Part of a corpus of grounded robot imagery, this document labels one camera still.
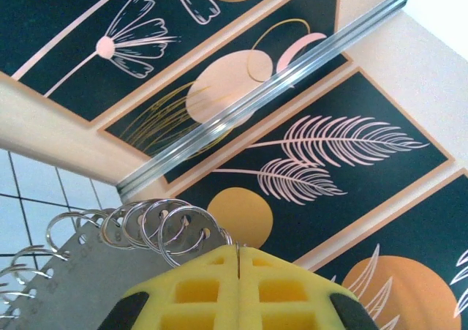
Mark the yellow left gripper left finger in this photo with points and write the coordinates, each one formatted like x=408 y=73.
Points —
x=183 y=300

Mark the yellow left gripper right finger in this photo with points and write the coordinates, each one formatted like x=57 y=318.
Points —
x=292 y=300

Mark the feather and oval art panel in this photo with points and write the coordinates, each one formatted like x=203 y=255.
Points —
x=365 y=99

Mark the leaf wall art panel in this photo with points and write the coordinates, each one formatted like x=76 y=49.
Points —
x=402 y=235

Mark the aluminium corner post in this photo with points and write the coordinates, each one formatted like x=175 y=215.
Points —
x=256 y=94

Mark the flower wall art panel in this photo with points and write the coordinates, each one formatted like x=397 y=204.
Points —
x=73 y=15

